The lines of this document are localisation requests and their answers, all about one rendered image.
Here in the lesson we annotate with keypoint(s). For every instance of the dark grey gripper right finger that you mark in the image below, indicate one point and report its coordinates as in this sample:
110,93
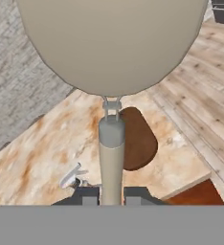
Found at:
136,192

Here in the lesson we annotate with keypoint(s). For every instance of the reddish brown counter cabinet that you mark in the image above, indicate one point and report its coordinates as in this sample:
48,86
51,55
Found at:
198,195

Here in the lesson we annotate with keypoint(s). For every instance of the brown wooden cutting board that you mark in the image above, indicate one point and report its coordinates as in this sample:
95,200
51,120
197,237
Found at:
139,140

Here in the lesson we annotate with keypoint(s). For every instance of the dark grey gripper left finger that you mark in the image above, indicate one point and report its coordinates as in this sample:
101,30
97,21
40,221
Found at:
78,193

